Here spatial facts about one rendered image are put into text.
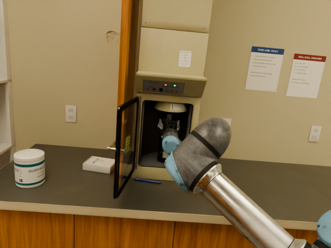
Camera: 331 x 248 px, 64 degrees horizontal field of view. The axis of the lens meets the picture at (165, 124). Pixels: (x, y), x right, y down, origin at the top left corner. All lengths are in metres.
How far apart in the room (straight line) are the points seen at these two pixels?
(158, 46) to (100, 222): 0.85
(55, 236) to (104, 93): 0.90
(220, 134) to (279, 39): 1.20
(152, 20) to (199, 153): 0.75
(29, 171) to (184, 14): 1.02
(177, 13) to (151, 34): 0.15
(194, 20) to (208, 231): 0.97
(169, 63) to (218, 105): 0.62
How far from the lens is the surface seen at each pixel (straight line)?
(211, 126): 0.78
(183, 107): 1.39
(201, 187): 0.75
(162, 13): 1.32
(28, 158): 1.35
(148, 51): 1.30
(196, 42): 1.32
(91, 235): 1.34
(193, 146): 0.76
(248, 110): 1.87
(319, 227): 0.77
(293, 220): 1.37
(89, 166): 1.52
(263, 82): 1.87
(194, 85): 1.23
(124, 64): 1.22
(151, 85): 1.25
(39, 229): 1.39
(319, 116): 2.08
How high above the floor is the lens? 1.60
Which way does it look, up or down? 15 degrees down
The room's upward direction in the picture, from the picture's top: 5 degrees clockwise
